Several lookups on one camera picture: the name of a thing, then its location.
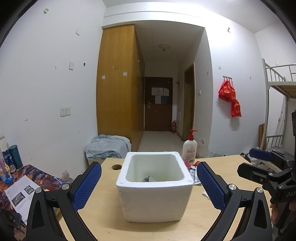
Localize white printed paper sheet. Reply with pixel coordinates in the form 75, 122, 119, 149
5, 176, 39, 222

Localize blue white sachet pack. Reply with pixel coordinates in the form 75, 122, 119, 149
189, 166, 201, 185

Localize patterned side table cloth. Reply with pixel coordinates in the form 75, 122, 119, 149
0, 164, 72, 241

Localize wall switch pair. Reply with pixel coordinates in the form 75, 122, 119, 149
60, 108, 71, 117

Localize white lotion pump bottle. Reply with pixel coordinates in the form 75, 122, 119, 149
182, 130, 197, 165

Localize ceiling lamp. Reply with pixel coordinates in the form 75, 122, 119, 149
159, 43, 171, 52

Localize red fire extinguisher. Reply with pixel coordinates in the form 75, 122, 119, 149
171, 120, 177, 133

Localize dark wooden door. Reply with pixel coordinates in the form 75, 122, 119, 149
144, 77, 173, 132

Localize wooden wardrobe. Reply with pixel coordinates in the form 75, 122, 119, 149
96, 25, 144, 151

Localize light blue draped cloth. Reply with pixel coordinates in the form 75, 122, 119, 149
85, 134, 132, 161

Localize wooden table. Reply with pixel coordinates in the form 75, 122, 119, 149
55, 154, 273, 241

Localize grey sock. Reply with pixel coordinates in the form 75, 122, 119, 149
143, 175, 156, 182

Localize red snack packet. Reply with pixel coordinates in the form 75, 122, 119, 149
185, 162, 191, 170

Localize red hanging bags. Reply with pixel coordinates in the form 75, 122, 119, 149
218, 76, 242, 118

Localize metal bunk bed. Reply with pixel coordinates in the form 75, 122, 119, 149
260, 59, 295, 155

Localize white cloth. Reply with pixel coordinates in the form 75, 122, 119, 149
202, 191, 210, 199

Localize white styrofoam box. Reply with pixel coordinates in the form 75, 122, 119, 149
116, 152, 194, 223

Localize dark teal cylindrical can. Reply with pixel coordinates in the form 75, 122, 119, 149
9, 145, 23, 170

